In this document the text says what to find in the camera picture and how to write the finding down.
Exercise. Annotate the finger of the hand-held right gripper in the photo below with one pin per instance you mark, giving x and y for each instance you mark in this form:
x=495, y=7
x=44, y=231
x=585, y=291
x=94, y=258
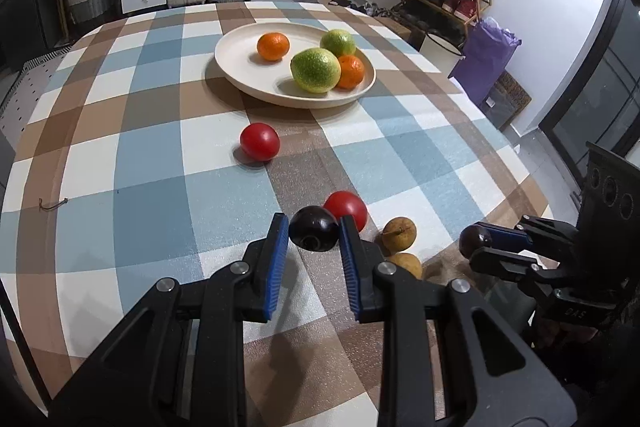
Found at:
x=500, y=264
x=505, y=237

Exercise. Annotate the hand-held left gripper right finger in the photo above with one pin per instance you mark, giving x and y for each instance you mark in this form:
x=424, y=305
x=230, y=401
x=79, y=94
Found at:
x=350, y=267

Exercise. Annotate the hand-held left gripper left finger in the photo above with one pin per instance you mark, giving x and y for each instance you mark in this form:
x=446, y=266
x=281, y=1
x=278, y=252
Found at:
x=277, y=267

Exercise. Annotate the dark purple plum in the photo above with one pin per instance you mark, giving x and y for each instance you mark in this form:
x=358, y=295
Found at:
x=312, y=229
x=472, y=241

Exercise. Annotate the small brown pear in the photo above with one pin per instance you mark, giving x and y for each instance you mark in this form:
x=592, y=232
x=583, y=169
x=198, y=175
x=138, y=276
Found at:
x=397, y=233
x=407, y=264

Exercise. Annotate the red tomato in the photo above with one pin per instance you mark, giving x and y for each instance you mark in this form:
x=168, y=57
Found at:
x=259, y=141
x=350, y=206

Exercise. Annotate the orange mandarin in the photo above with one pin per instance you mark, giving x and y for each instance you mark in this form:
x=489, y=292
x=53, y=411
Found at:
x=273, y=46
x=352, y=72

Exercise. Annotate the yellow-green citrus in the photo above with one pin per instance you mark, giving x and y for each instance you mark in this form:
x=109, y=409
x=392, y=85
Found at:
x=315, y=69

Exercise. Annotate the cream round plate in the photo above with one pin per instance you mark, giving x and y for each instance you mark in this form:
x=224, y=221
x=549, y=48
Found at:
x=240, y=67

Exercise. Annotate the green citrus with orange blush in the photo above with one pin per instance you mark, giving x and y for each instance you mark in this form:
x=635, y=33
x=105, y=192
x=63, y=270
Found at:
x=337, y=43

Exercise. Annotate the person's right hand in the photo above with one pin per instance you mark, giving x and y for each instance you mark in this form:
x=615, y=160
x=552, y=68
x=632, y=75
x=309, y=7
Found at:
x=550, y=332

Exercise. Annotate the brown patterned doormat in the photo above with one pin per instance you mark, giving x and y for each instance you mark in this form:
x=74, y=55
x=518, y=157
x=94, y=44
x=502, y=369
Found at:
x=510, y=99

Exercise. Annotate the dark glass sliding door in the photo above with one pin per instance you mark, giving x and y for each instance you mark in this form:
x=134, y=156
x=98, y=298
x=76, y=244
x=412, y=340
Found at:
x=600, y=82

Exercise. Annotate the checked tablecloth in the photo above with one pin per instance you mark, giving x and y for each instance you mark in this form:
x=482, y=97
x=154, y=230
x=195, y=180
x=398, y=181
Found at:
x=150, y=157

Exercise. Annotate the purple bag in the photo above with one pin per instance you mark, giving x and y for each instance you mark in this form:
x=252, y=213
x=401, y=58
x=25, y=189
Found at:
x=485, y=57

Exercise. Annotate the cream waste bin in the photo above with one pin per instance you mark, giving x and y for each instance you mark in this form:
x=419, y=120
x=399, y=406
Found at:
x=440, y=52

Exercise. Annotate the brown cardboard box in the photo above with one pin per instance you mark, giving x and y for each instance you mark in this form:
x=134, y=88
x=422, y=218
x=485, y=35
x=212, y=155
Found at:
x=407, y=32

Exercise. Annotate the brown fruit stem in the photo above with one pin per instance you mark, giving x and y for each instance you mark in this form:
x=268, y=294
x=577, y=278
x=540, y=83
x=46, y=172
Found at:
x=52, y=205

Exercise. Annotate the scattered pile of sneakers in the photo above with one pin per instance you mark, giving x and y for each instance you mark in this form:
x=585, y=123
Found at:
x=360, y=4

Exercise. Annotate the grey dotted floor rug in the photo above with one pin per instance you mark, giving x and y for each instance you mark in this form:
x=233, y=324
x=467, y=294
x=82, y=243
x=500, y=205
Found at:
x=25, y=97

